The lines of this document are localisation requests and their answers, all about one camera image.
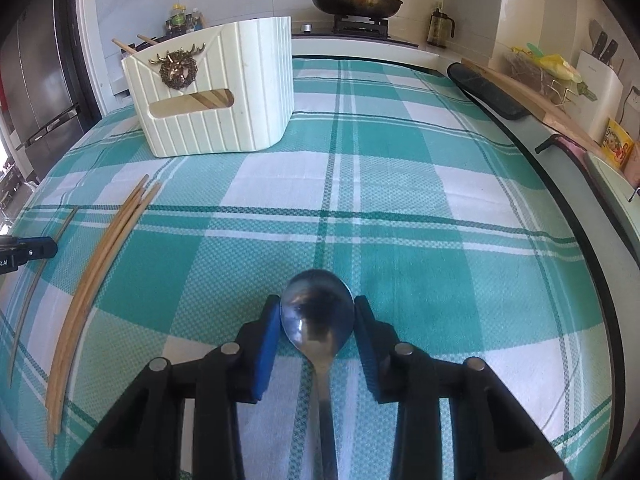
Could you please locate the black door frame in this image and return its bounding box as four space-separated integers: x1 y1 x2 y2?
50 0 104 122

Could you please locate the yellow snack packet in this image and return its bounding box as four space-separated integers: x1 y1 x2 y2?
602 118 635 169

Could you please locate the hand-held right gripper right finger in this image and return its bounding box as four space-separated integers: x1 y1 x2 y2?
352 294 576 480

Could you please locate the grey refrigerator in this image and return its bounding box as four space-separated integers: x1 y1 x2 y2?
0 0 83 182

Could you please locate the cream ribbed utensil holder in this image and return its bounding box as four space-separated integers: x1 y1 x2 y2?
121 16 294 159

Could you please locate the black gas cooktop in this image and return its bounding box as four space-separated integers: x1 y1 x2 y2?
291 14 422 50

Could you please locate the wooden cutting board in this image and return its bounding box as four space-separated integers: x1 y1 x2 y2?
460 57 607 157

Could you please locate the black tray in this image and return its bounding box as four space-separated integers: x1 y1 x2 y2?
446 62 534 121

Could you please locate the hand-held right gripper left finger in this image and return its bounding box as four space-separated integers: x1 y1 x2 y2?
60 294 282 480

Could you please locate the white knife block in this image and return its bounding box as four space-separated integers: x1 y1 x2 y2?
574 19 626 144

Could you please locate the wire basket with yellow bags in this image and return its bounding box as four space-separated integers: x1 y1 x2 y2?
504 44 599 107

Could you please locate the metal spoon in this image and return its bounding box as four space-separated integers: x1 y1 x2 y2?
279 268 355 480

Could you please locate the glass jug with dark frame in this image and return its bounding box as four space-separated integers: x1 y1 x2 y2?
428 3 456 50

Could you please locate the dark wooden chopstick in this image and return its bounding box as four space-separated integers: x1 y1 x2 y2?
7 207 80 389

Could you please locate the group of condiment bottles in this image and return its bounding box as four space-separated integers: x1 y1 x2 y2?
164 3 207 37

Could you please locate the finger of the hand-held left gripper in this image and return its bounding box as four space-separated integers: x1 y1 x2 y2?
0 236 57 275

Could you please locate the teal plaid tablecloth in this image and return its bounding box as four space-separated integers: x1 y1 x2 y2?
0 55 622 480

